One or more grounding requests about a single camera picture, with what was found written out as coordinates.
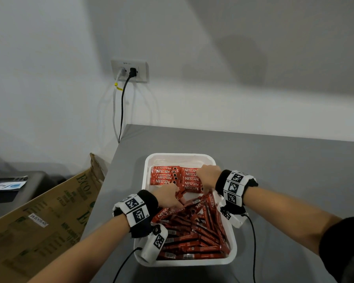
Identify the person's left hand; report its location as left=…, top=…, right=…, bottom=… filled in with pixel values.
left=152, top=182, right=184, bottom=209

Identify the person's right hand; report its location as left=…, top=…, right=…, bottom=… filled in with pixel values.
left=196, top=165, right=223, bottom=194

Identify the pile of red Nescafe sachets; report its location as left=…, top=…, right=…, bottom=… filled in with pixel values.
left=149, top=165, right=204, bottom=194

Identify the white plastic tray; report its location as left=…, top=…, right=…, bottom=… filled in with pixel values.
left=133, top=153, right=238, bottom=267

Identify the pile of red coffee sachets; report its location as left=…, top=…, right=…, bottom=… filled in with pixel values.
left=150, top=191, right=231, bottom=261

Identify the person's left forearm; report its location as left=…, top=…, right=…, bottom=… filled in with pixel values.
left=26, top=214, right=131, bottom=283

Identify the person's right forearm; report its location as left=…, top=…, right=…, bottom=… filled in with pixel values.
left=243, top=186, right=343, bottom=255

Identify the black right wristband with markers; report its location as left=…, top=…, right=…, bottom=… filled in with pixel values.
left=215, top=169, right=259, bottom=215

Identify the black wristband with markers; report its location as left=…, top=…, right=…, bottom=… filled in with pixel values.
left=215, top=169, right=259, bottom=215
left=112, top=190, right=159, bottom=239

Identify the black left wristband with markers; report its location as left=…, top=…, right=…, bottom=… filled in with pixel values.
left=112, top=190, right=159, bottom=239

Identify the brown cardboard box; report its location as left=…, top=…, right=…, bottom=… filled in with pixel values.
left=0, top=153, right=105, bottom=283

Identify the black shirt sleeve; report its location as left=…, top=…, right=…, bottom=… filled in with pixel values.
left=318, top=214, right=354, bottom=283

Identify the dark grey printer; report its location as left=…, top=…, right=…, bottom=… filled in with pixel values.
left=0, top=171, right=55, bottom=224

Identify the white and blue packet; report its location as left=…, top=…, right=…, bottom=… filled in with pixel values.
left=0, top=181, right=28, bottom=191

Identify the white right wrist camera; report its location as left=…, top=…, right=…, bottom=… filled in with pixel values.
left=218, top=200, right=248, bottom=229

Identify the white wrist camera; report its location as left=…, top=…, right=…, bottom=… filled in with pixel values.
left=140, top=224, right=169, bottom=264
left=218, top=200, right=248, bottom=229

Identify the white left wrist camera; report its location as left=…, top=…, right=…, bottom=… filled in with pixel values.
left=140, top=224, right=169, bottom=264

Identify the black left camera cable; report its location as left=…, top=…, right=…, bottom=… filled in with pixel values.
left=112, top=247, right=144, bottom=283

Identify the black camera cable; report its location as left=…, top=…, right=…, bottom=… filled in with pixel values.
left=242, top=214, right=257, bottom=283
left=112, top=247, right=144, bottom=283

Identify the black right camera cable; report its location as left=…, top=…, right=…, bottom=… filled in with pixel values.
left=242, top=214, right=257, bottom=283

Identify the black power cable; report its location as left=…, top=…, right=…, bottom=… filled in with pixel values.
left=118, top=76, right=133, bottom=143

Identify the white power cable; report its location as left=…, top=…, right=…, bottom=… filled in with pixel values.
left=112, top=69, right=127, bottom=142

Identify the grey wall socket plate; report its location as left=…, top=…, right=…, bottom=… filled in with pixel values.
left=111, top=59, right=149, bottom=83

